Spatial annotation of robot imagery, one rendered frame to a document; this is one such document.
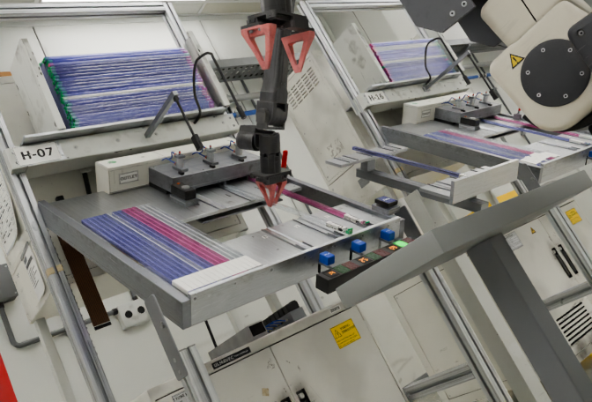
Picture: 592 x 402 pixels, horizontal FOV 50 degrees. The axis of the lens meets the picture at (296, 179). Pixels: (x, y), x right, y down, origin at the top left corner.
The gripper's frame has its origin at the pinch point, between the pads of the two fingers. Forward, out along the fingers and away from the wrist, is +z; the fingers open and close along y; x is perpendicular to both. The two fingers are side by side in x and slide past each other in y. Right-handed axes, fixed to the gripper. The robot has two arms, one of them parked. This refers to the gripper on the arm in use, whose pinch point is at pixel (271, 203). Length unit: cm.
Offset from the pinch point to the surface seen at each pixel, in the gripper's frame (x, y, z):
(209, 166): -26.3, 2.0, -6.8
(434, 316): -11, -96, 74
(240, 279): 29.8, 35.0, 2.6
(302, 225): 14.0, 1.7, 2.8
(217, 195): -17.9, 5.6, -0.1
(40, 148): -48, 43, -16
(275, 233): 13.5, 10.8, 2.7
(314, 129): -81, -97, 2
